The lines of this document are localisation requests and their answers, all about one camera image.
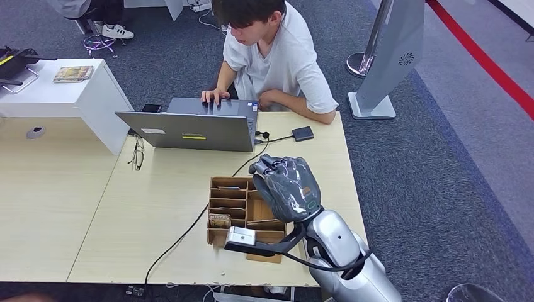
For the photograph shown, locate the person's right hand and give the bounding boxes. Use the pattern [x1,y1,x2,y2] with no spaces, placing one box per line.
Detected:
[200,88,231,106]

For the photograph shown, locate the person's left hand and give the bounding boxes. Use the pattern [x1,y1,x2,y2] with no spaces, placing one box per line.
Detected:
[258,89,278,111]

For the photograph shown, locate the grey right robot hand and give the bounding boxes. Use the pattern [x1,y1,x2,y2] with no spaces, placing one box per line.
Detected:
[249,154,323,224]

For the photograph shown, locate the person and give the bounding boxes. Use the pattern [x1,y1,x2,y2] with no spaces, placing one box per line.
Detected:
[45,0,135,40]
[200,0,339,125]

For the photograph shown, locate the wooden card organizer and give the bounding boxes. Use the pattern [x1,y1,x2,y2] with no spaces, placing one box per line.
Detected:
[207,176,288,250]

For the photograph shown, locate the grey laptop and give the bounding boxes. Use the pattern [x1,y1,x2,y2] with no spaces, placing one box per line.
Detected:
[115,97,260,153]

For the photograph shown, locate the small black box device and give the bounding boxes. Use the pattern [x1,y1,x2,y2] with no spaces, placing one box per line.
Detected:
[291,126,315,143]

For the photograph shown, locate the white furniture panel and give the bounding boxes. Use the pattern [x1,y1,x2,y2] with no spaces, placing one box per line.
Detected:
[123,0,185,21]

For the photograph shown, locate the eyeglasses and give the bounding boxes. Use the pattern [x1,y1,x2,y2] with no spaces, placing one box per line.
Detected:
[127,134,146,172]

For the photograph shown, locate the white storage box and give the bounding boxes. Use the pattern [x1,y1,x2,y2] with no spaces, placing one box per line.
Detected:
[212,291,295,302]

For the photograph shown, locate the chrome stool base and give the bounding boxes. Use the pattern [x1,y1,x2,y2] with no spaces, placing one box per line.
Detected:
[75,16,126,59]

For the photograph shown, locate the grey kiosk stand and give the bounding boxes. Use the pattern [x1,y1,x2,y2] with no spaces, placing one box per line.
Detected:
[347,0,426,121]

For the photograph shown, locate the stack of gold cards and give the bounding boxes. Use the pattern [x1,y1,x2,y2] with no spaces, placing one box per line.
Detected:
[53,65,94,84]

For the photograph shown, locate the white cabinet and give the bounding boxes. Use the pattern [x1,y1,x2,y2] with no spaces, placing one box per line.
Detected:
[0,58,135,156]

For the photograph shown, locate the short black cable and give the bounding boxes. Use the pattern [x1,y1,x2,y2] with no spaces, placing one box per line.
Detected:
[253,134,295,145]

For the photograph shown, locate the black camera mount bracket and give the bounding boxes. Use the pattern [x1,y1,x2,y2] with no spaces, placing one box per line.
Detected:
[224,223,310,258]

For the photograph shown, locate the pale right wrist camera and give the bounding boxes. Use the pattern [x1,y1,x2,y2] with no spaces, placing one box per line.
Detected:
[224,226,258,247]

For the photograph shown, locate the chrome stanchion post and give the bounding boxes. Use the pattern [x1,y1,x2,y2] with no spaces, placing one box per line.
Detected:
[345,0,395,79]

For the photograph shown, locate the black laptop power cable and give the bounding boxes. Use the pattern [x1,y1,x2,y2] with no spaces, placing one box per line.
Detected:
[144,130,272,288]

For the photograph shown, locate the metal wire stand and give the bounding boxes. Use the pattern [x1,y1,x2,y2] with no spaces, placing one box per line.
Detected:
[0,66,40,95]

